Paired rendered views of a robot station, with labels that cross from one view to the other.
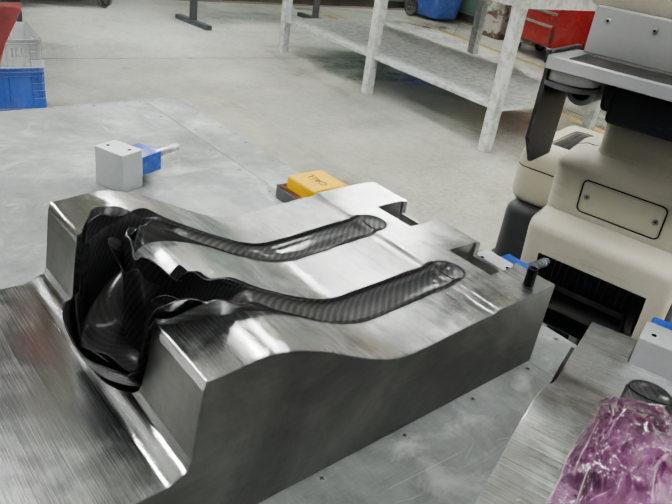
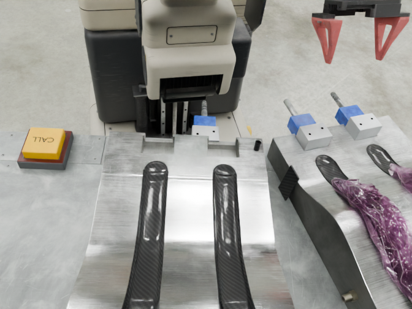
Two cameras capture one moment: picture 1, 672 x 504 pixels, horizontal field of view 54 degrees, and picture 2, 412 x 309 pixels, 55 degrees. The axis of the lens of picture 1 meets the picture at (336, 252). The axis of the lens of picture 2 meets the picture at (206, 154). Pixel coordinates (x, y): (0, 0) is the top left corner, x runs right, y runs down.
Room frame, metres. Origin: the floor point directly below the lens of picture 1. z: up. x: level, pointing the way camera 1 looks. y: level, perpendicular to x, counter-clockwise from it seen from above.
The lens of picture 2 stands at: (0.34, 0.22, 1.38)
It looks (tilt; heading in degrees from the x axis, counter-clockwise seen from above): 50 degrees down; 307
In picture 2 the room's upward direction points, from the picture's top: 8 degrees clockwise
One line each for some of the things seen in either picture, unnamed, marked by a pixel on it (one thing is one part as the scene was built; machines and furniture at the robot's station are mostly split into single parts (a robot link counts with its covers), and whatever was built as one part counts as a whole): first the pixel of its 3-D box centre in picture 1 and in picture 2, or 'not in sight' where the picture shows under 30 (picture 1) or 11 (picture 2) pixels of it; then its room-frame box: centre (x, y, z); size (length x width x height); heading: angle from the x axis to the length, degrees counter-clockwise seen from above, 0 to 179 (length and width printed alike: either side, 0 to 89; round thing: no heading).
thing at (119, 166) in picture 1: (144, 157); not in sight; (0.85, 0.28, 0.83); 0.13 x 0.05 x 0.05; 154
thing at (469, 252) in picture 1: (479, 273); (221, 153); (0.58, -0.15, 0.87); 0.05 x 0.05 x 0.04; 43
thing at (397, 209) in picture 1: (405, 227); (158, 150); (0.66, -0.07, 0.87); 0.05 x 0.05 x 0.04; 43
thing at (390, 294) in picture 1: (281, 257); (192, 256); (0.47, 0.04, 0.92); 0.35 x 0.16 x 0.09; 133
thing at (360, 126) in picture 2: not in sight; (347, 114); (0.48, -0.42, 0.86); 0.13 x 0.05 x 0.05; 150
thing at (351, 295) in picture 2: not in sight; (349, 297); (0.29, -0.10, 0.84); 0.02 x 0.01 x 0.02; 60
